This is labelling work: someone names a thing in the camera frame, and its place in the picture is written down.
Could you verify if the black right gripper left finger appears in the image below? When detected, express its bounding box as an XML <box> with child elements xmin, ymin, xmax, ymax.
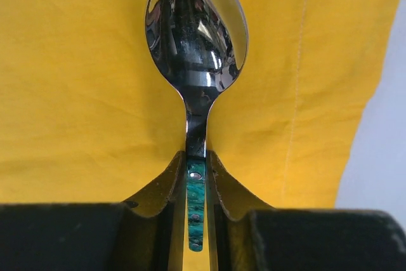
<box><xmin>1</xmin><ymin>152</ymin><xmax>185</xmax><ymax>270</ymax></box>

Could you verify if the spoon with teal handle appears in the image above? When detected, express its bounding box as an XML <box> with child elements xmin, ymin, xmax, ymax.
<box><xmin>145</xmin><ymin>0</ymin><xmax>249</xmax><ymax>252</ymax></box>

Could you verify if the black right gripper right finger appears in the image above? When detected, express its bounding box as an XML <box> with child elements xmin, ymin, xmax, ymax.
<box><xmin>206</xmin><ymin>152</ymin><xmax>405</xmax><ymax>270</ymax></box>

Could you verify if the yellow Pikachu cloth placemat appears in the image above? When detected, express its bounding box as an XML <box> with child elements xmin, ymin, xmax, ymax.
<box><xmin>0</xmin><ymin>0</ymin><xmax>403</xmax><ymax>271</ymax></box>

